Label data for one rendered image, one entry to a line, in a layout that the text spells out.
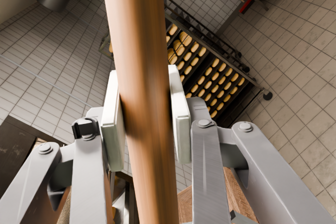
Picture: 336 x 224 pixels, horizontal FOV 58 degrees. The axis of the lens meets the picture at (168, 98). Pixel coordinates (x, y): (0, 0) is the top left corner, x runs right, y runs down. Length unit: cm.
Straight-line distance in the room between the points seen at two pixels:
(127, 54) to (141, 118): 4
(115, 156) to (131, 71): 4
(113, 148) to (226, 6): 532
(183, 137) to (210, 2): 523
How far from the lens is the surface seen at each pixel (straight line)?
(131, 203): 214
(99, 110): 18
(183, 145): 16
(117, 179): 224
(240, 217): 166
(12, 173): 183
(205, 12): 538
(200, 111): 17
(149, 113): 17
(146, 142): 18
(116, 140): 15
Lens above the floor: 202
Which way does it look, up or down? 20 degrees down
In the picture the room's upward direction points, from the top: 57 degrees counter-clockwise
